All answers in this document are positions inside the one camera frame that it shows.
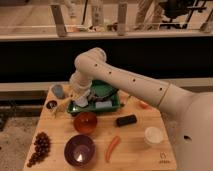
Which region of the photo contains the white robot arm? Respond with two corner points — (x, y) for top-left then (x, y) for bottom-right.
(70, 47), (213, 171)

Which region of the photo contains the wooden board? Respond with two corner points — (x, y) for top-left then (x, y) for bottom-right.
(23, 91), (177, 171)

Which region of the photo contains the orange-red bowl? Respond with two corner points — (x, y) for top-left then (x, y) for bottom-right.
(73, 112), (98, 134)

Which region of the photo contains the black-handled utensil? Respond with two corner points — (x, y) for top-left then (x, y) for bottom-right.
(87, 89), (118, 102)

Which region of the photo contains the green plastic tray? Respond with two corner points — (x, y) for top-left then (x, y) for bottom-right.
(67, 80), (120, 116)

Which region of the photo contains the bunch of dark grapes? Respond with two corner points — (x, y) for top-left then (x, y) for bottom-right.
(27, 132), (50, 167)

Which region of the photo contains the small metal cup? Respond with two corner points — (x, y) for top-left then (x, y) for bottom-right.
(46, 100), (57, 111)

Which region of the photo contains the black office chair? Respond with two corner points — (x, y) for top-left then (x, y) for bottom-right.
(159, 0), (207, 29)

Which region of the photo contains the grey-blue cup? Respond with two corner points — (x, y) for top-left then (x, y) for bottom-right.
(51, 84), (65, 99)

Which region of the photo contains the person in background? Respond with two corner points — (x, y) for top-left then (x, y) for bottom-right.
(135, 0), (163, 30)

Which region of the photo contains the white round lidded container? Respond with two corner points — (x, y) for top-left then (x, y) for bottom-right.
(144, 127), (164, 146)

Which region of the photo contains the black rectangular block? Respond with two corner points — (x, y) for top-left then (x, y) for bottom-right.
(116, 115), (137, 127)

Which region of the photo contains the white crumpled cloth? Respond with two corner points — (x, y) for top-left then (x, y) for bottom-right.
(75, 96), (90, 108)

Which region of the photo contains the orange carrot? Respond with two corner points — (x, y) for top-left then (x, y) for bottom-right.
(105, 136), (121, 162)

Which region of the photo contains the small orange fruit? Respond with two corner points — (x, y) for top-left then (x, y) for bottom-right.
(139, 101), (150, 109)

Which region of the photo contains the purple bowl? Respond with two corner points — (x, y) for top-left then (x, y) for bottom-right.
(64, 134), (95, 167)

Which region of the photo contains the light blue sponge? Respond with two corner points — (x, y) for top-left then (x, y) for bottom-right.
(95, 101), (112, 108)

